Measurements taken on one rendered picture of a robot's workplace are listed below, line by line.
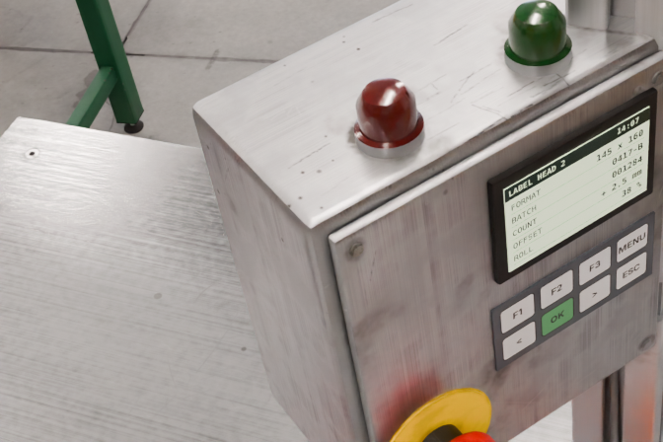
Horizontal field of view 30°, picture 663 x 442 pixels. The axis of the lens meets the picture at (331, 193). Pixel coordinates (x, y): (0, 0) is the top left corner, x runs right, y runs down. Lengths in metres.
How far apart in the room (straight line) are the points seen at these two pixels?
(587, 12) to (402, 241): 0.12
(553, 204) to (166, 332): 0.84
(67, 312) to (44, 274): 0.07
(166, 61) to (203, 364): 1.90
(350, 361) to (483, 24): 0.15
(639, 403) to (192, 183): 0.87
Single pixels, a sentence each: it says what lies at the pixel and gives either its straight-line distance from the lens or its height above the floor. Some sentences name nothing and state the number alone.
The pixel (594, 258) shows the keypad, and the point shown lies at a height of 1.38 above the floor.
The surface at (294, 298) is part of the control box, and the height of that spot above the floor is 1.42.
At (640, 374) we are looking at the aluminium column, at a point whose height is 1.26.
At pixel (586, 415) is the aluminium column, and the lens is 0.69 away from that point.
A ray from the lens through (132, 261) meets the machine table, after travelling 1.38.
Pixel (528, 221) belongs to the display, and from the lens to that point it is 0.49.
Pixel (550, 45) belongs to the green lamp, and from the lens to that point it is 0.47.
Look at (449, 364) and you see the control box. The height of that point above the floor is 1.37.
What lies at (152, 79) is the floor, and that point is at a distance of 3.05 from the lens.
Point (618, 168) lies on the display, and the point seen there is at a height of 1.43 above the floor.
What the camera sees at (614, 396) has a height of 1.24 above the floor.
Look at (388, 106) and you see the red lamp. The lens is 0.44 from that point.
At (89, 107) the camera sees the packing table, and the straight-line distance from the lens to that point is 2.68.
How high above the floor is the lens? 1.77
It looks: 43 degrees down
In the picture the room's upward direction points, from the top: 11 degrees counter-clockwise
